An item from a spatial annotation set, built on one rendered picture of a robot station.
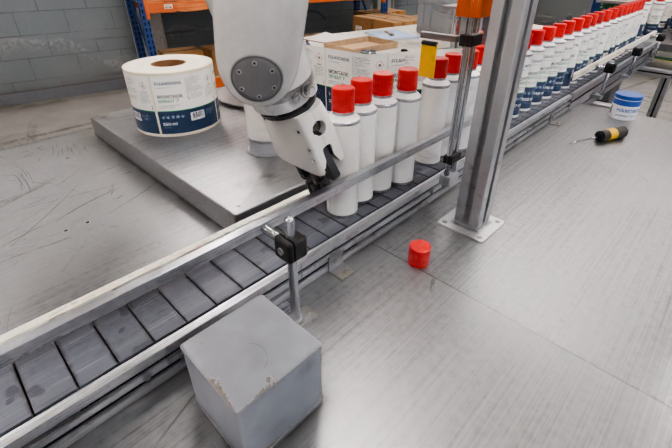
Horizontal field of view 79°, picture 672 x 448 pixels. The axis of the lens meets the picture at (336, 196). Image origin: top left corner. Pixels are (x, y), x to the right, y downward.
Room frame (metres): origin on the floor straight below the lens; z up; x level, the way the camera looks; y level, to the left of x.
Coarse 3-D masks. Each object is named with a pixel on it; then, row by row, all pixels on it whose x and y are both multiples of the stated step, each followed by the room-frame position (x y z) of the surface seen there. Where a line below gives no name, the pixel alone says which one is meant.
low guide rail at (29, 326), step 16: (304, 192) 0.57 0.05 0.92; (272, 208) 0.52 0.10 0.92; (240, 224) 0.48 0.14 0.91; (208, 240) 0.44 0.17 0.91; (176, 256) 0.41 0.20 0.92; (144, 272) 0.38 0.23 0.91; (112, 288) 0.35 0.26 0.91; (80, 304) 0.33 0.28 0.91; (32, 320) 0.30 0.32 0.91; (48, 320) 0.30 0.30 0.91; (0, 336) 0.28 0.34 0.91; (16, 336) 0.28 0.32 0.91
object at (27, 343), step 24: (432, 144) 0.68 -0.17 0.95; (384, 168) 0.58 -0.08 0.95; (336, 192) 0.51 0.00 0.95; (264, 216) 0.43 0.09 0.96; (216, 240) 0.38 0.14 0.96; (240, 240) 0.39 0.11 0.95; (168, 264) 0.34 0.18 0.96; (192, 264) 0.35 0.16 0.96; (120, 288) 0.30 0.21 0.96; (144, 288) 0.31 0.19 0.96; (72, 312) 0.27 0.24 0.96; (96, 312) 0.28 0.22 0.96; (24, 336) 0.24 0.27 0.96; (48, 336) 0.25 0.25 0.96; (0, 360) 0.22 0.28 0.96
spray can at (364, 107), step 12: (360, 84) 0.60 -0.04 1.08; (360, 96) 0.60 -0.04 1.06; (360, 108) 0.60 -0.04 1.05; (372, 108) 0.60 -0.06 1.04; (372, 120) 0.60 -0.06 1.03; (360, 132) 0.59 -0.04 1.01; (372, 132) 0.60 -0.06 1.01; (360, 144) 0.59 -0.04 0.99; (372, 144) 0.60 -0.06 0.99; (360, 156) 0.59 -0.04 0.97; (372, 156) 0.60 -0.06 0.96; (360, 168) 0.59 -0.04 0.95; (372, 180) 0.60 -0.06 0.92; (360, 192) 0.59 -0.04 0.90; (372, 192) 0.61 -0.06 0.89
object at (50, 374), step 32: (384, 192) 0.63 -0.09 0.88; (320, 224) 0.53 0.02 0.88; (352, 224) 0.54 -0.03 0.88; (224, 256) 0.45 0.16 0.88; (256, 256) 0.45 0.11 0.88; (160, 288) 0.39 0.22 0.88; (192, 288) 0.39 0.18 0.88; (224, 288) 0.39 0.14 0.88; (96, 320) 0.34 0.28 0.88; (128, 320) 0.34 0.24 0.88; (160, 320) 0.34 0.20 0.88; (192, 320) 0.34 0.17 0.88; (64, 352) 0.29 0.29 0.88; (96, 352) 0.29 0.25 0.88; (128, 352) 0.29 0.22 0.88; (0, 384) 0.25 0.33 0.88; (32, 384) 0.25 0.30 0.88; (64, 384) 0.25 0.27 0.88; (0, 416) 0.22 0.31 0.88; (32, 416) 0.22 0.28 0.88
